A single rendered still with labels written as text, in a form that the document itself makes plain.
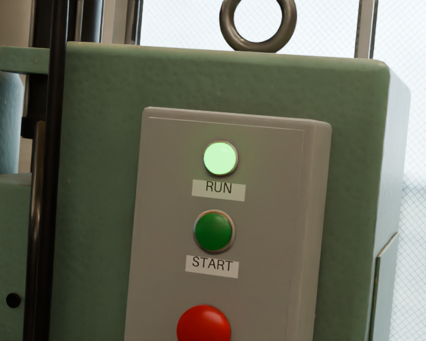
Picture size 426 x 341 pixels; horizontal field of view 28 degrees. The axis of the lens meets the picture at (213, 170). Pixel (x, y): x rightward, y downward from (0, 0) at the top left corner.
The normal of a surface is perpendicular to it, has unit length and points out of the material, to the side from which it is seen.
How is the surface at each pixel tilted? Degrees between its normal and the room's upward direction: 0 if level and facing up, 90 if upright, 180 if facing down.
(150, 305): 90
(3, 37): 90
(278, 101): 90
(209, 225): 87
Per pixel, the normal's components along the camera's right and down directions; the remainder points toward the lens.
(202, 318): -0.25, -0.13
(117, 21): 0.93, 0.10
